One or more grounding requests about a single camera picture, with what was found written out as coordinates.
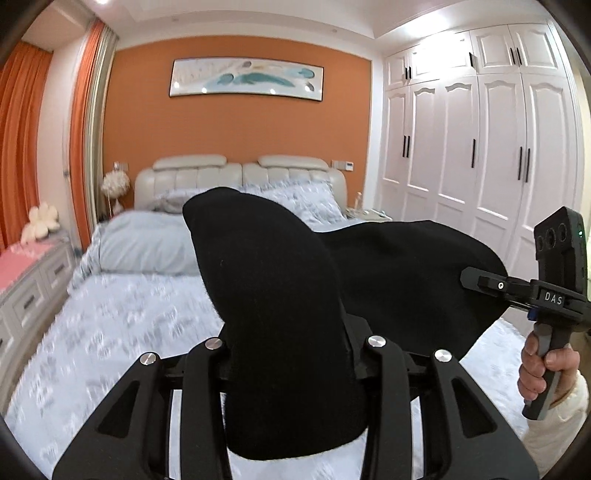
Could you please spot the beige leather headboard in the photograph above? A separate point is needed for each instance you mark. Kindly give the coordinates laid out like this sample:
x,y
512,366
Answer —
x,y
201,171

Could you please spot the pink topped drawer bench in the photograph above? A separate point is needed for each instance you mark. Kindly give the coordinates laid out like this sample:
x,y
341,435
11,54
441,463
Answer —
x,y
34,278

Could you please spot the white flower plush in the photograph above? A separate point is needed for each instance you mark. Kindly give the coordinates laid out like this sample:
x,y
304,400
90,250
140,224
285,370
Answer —
x,y
42,221

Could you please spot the white wardrobe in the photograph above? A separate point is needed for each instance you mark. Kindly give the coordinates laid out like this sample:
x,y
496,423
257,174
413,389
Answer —
x,y
482,134

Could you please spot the orange curtain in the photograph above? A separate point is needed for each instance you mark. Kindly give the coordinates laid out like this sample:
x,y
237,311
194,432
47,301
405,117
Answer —
x,y
52,123

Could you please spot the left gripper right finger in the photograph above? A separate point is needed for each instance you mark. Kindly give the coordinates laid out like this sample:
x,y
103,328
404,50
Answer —
x,y
423,403

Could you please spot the grey rolled duvet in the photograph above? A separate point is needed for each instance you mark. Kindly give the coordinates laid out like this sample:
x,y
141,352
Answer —
x,y
138,242

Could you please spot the grey patterned pillow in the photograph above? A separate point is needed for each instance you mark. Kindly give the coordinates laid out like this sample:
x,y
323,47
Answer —
x,y
313,201

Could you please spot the white sleeve forearm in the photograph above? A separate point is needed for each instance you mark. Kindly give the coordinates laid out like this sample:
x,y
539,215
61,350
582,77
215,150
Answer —
x,y
547,440

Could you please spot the white nightstand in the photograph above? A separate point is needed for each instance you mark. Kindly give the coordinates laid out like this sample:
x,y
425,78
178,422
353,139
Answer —
x,y
370,215

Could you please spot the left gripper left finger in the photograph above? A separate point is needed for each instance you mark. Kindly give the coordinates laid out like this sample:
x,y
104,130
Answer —
x,y
128,434

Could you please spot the butterfly print bed sheet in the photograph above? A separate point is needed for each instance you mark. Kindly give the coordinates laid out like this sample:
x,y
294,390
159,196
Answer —
x,y
109,320

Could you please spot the person right hand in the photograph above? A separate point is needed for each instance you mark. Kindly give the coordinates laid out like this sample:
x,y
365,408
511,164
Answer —
x,y
531,383

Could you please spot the framed wall painting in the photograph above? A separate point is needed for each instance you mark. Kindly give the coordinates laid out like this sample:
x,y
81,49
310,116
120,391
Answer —
x,y
248,76

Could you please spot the white bedside lamp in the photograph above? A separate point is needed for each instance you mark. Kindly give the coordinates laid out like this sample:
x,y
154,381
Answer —
x,y
115,184

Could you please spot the black pants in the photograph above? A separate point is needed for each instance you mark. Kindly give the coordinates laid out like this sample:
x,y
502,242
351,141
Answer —
x,y
296,305

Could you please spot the wall switch panel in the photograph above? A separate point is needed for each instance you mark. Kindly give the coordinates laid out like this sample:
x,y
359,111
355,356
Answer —
x,y
343,165

